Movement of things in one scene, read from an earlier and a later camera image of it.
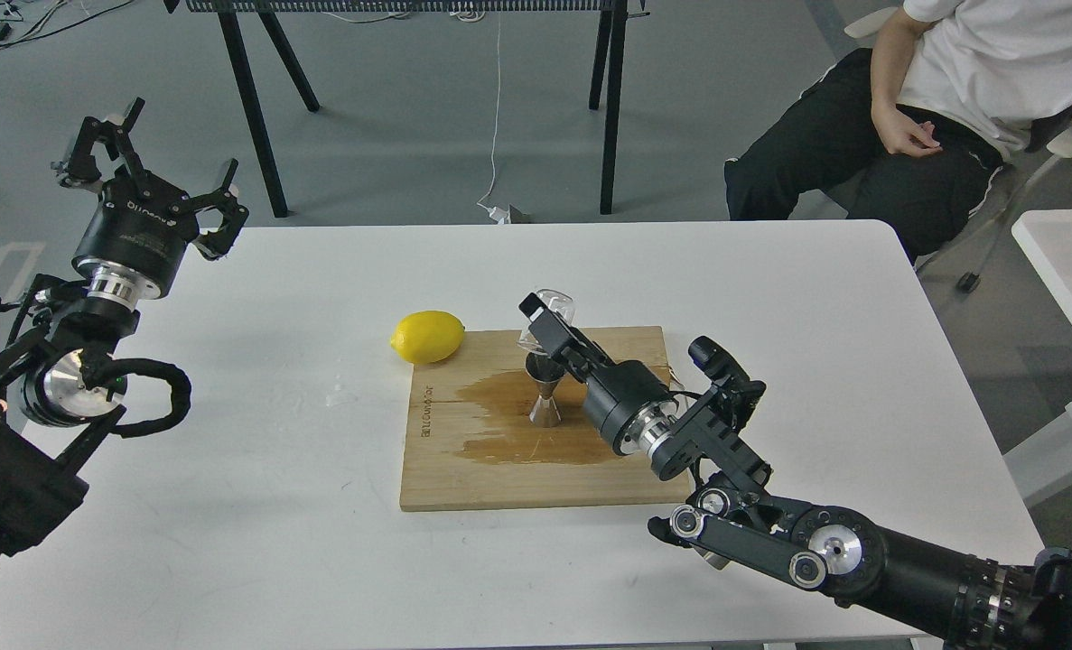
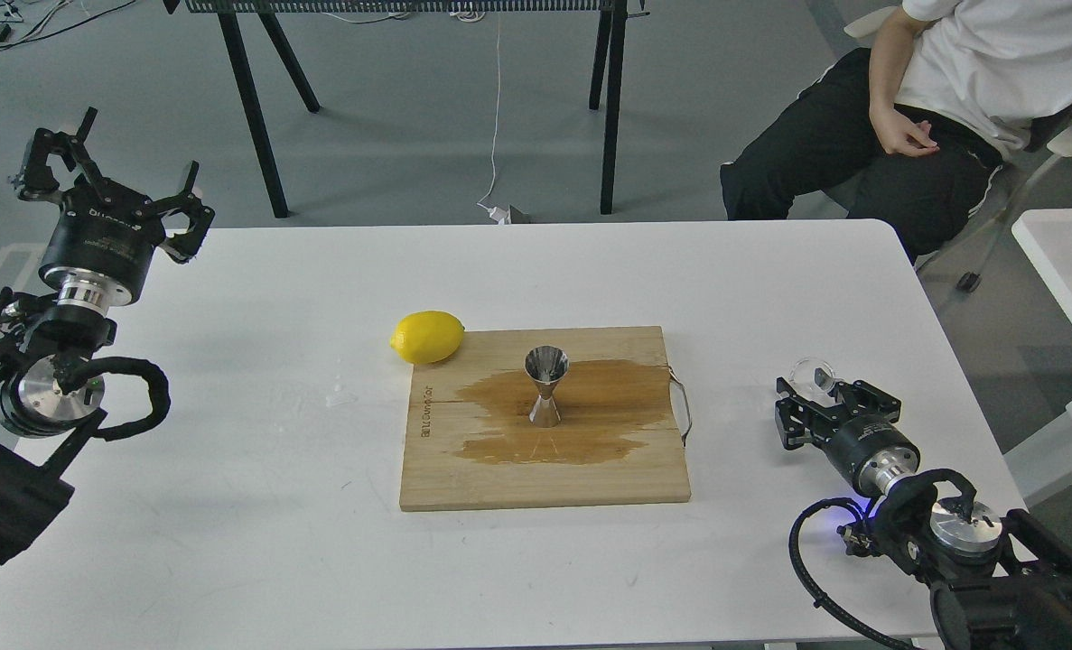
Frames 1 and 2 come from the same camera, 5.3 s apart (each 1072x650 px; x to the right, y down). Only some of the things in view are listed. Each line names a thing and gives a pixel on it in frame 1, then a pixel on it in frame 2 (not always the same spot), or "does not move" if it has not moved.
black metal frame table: x=237 y=18 does not move
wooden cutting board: x=470 y=442 does not move
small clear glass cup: x=557 y=301 to x=812 y=376
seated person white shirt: x=936 y=106 does not move
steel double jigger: x=547 y=372 does not move
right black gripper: x=630 y=403 to x=878 y=450
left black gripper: x=137 y=240 to x=104 y=236
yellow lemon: x=428 y=337 does not move
